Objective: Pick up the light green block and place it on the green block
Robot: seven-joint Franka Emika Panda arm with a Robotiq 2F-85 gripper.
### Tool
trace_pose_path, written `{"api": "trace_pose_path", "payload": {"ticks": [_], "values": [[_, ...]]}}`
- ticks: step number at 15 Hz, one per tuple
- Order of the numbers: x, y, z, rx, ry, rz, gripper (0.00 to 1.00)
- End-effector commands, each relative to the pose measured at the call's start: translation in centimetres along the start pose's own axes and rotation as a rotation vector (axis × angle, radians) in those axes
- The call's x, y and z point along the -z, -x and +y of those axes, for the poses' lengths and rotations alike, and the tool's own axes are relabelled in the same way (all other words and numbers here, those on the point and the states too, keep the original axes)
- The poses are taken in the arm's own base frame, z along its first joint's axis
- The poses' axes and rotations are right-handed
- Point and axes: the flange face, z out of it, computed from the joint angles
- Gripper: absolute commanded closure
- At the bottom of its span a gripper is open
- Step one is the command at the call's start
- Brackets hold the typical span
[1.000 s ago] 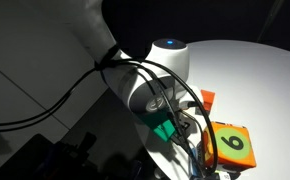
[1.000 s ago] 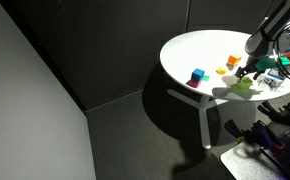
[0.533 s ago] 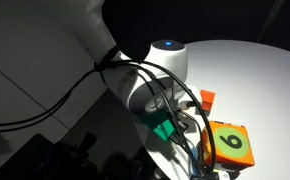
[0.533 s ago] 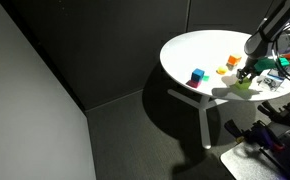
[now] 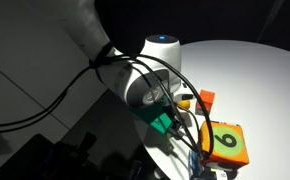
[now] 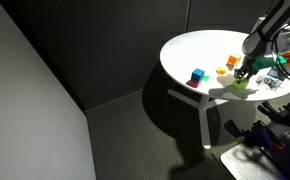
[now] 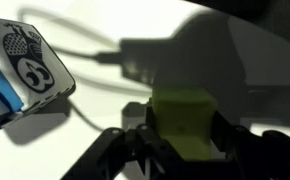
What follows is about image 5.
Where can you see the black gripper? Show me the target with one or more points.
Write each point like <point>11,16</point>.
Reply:
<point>170,115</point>

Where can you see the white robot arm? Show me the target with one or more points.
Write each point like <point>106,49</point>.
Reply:
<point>85,26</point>

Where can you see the grey block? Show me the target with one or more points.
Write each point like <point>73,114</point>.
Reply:
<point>200,110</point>

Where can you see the orange block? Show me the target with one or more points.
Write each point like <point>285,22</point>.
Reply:
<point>207,98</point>

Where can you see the yellow half sphere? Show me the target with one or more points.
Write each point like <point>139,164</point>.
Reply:
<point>184,104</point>

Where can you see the orange soft number cube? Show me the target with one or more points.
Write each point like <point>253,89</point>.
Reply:
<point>225,143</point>

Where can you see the dark slanted pole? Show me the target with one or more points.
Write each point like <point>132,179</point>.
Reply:
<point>268,23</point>

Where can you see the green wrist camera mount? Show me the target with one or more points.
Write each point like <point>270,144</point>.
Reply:
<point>158,121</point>

